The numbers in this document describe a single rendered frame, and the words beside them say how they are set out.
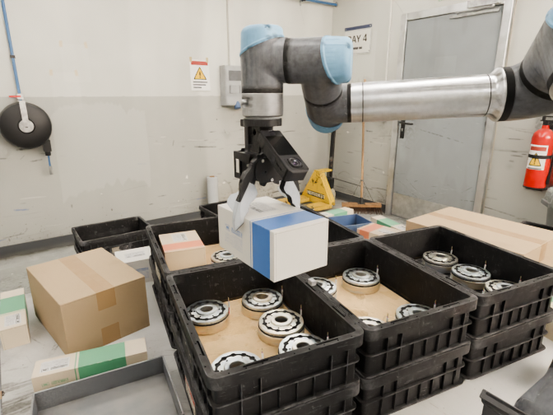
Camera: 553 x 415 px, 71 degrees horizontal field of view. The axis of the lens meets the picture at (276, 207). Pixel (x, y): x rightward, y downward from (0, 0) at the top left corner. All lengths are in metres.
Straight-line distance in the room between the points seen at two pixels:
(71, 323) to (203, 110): 3.36
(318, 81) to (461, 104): 0.26
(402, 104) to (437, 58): 3.48
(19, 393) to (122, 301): 0.29
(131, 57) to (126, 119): 0.56
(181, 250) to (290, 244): 0.58
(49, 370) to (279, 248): 0.63
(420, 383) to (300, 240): 0.44
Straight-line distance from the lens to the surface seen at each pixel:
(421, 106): 0.78
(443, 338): 0.95
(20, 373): 1.20
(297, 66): 0.68
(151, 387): 1.02
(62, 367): 1.06
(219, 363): 0.80
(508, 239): 1.46
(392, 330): 0.81
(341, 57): 0.67
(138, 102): 4.02
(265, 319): 0.92
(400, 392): 0.94
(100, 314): 1.15
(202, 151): 4.27
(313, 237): 0.69
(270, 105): 0.69
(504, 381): 1.14
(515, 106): 0.81
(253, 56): 0.70
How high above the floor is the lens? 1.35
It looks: 16 degrees down
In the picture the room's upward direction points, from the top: straight up
